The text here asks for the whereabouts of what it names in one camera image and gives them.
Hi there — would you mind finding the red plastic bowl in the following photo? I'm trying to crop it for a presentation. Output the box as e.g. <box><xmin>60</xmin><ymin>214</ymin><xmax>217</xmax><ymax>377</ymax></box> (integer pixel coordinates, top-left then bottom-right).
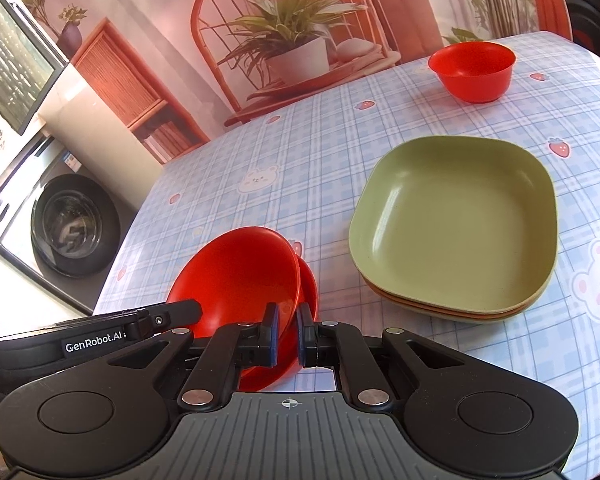
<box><xmin>428</xmin><ymin>41</ymin><xmax>517</xmax><ymax>104</ymax></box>
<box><xmin>237</xmin><ymin>256</ymin><xmax>321</xmax><ymax>392</ymax></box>
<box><xmin>166</xmin><ymin>226</ymin><xmax>302</xmax><ymax>338</ymax></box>

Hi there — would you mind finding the window with patterned glass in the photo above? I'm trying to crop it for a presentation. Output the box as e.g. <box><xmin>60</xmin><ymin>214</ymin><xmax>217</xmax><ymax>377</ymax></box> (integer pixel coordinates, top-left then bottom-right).
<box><xmin>0</xmin><ymin>0</ymin><xmax>68</xmax><ymax>136</ymax></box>

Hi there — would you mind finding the grey washing machine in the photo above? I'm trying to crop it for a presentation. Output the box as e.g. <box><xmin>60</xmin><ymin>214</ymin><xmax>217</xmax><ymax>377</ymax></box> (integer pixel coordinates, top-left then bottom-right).
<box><xmin>0</xmin><ymin>132</ymin><xmax>146</xmax><ymax>316</ymax></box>

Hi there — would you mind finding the printed room backdrop cloth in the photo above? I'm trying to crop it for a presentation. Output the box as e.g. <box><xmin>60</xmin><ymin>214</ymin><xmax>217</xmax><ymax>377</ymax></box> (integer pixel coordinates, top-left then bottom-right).
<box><xmin>5</xmin><ymin>0</ymin><xmax>573</xmax><ymax>166</ymax></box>

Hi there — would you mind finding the orange square plate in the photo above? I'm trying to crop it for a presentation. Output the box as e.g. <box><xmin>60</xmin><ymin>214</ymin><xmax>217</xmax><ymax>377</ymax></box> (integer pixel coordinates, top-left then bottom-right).
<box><xmin>365</xmin><ymin>280</ymin><xmax>551</xmax><ymax>318</ymax></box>

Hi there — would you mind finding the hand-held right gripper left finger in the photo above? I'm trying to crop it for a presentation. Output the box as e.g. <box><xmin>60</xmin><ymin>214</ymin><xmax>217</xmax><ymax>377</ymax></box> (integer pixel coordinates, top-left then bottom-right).
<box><xmin>107</xmin><ymin>302</ymin><xmax>281</xmax><ymax>408</ymax></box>

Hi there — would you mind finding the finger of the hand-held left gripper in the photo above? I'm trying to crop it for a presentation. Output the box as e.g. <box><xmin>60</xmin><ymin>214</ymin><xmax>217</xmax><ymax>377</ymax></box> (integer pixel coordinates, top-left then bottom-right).
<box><xmin>139</xmin><ymin>298</ymin><xmax>203</xmax><ymax>337</ymax></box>

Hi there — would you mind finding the green square plate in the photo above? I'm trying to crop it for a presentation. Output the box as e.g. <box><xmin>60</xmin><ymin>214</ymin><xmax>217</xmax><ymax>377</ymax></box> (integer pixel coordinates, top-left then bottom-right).
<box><xmin>348</xmin><ymin>136</ymin><xmax>558</xmax><ymax>311</ymax></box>

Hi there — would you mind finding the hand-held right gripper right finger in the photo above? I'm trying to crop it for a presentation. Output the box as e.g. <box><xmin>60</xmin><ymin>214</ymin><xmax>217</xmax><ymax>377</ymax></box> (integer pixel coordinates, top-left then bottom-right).
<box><xmin>296</xmin><ymin>304</ymin><xmax>461</xmax><ymax>406</ymax></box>

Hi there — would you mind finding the pale yellow-green square plate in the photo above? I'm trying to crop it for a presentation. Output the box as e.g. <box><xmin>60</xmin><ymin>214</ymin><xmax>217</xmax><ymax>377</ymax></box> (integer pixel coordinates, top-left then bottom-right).
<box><xmin>375</xmin><ymin>290</ymin><xmax>548</xmax><ymax>324</ymax></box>

